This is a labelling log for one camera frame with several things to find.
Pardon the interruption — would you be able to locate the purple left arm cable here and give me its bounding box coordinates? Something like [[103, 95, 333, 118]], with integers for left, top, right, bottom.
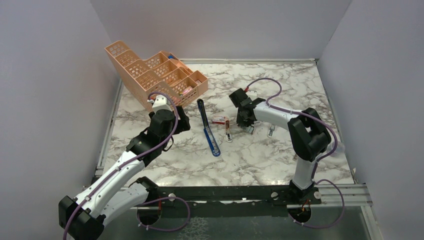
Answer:
[[62, 92, 192, 240]]

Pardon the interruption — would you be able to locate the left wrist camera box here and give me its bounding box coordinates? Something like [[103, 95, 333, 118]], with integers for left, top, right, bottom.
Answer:
[[148, 94, 174, 113]]

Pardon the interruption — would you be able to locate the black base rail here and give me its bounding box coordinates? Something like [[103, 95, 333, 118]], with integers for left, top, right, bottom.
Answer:
[[119, 182, 322, 218]]

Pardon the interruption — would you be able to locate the pink small stapler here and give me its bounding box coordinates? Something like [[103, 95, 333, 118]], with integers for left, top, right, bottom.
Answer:
[[225, 120, 233, 143]]

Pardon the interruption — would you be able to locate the white small stapler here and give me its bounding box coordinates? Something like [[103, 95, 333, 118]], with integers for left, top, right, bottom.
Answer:
[[267, 124, 276, 138]]

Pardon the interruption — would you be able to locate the red white staple box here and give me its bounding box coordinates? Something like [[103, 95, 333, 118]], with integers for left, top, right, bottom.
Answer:
[[211, 115, 230, 125]]

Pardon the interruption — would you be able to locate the blue black stapler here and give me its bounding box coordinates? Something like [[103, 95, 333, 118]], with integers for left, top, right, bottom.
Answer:
[[196, 98, 221, 157]]

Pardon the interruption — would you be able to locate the colourful item in organizer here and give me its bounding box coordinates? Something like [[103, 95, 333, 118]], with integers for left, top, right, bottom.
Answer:
[[179, 86, 193, 96]]

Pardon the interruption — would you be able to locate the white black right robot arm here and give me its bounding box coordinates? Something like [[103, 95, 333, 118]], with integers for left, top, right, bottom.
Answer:
[[229, 88, 332, 204]]

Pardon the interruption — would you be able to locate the peach plastic desk organizer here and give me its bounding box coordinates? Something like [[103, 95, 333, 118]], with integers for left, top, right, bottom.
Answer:
[[104, 40, 209, 112]]

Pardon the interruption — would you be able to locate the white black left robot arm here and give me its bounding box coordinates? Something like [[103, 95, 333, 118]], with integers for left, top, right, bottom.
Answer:
[[58, 105, 191, 240]]

